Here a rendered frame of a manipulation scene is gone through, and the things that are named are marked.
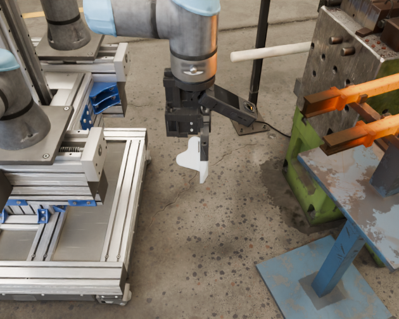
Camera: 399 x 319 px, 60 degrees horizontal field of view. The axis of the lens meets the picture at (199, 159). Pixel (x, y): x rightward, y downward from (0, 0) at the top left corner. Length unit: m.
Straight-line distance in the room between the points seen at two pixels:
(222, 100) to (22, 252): 1.16
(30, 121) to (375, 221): 0.91
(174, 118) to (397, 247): 0.63
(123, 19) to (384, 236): 0.77
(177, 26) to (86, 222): 1.16
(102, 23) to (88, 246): 1.08
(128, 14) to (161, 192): 1.40
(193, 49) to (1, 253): 1.27
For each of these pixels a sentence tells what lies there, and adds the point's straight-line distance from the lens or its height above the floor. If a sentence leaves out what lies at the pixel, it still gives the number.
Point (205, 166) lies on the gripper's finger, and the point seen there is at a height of 0.98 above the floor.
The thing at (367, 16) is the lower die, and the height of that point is 0.95.
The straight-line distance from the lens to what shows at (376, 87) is 0.93.
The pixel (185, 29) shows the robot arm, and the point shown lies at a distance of 0.52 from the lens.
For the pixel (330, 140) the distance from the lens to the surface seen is 0.73.
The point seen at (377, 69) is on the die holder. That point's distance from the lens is 1.20.
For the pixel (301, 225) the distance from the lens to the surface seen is 1.79.
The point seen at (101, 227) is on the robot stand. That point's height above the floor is 0.21.
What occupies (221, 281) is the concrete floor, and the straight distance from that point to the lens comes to 1.59.
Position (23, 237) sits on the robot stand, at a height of 0.21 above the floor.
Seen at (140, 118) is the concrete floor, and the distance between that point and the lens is 2.29.
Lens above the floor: 1.46
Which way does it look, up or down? 47 degrees down
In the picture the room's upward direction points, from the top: straight up
